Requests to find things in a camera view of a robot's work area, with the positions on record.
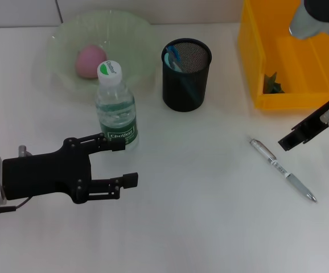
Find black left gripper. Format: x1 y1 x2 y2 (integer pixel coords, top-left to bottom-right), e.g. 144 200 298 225
2 133 139 204

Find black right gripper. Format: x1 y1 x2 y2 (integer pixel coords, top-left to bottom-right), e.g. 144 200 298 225
277 91 329 151

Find clear silver ballpoint pen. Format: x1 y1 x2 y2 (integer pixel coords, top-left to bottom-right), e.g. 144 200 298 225
248 137 318 203

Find clear green-label water bottle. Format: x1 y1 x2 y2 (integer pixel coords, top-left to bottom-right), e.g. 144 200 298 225
95 61 139 151

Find green plastic wrapper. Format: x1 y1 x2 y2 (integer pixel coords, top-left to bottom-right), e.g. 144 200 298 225
262 72 285 94

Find pink peach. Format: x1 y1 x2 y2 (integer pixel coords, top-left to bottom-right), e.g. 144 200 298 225
75 45 108 80

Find blue capped scissors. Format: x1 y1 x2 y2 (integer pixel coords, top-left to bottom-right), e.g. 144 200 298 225
163 47 196 102

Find transparent plastic ruler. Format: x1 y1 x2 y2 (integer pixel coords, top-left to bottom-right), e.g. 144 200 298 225
166 45 183 68

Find black mesh pen holder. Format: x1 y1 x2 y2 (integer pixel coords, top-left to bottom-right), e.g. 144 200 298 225
161 38 212 113

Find green glass fruit plate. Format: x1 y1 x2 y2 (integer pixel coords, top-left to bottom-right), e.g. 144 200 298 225
45 10 157 96

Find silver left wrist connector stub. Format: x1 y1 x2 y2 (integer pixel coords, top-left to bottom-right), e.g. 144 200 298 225
18 145 33 158

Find yellow plastic bin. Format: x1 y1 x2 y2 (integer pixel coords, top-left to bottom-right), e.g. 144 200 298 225
237 0 329 111

